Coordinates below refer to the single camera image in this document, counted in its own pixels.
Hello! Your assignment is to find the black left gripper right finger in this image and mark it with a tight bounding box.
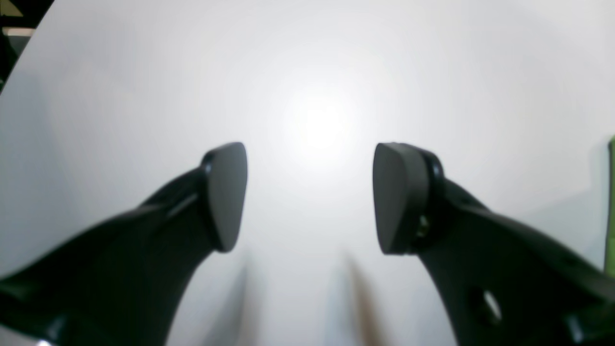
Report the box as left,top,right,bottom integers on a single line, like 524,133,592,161
372,143,615,346

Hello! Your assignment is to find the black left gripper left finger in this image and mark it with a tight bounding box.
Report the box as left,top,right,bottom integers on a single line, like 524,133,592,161
0,142,248,346

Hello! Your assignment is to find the green T-shirt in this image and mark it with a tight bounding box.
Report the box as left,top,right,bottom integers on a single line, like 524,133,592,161
604,136,615,278

